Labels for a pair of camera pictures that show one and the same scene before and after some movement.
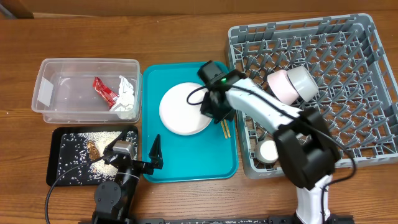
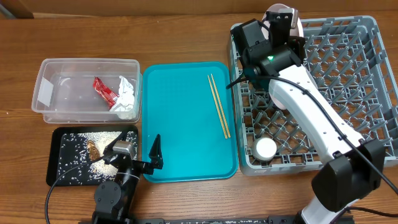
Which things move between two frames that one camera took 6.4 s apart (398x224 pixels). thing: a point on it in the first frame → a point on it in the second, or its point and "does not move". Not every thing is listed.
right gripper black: (209, 107) → (298, 45)
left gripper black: (155, 159) does not move
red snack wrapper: (110, 96) does not move
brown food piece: (93, 150) does not move
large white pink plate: (180, 108) → (296, 29)
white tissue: (124, 106) does not move
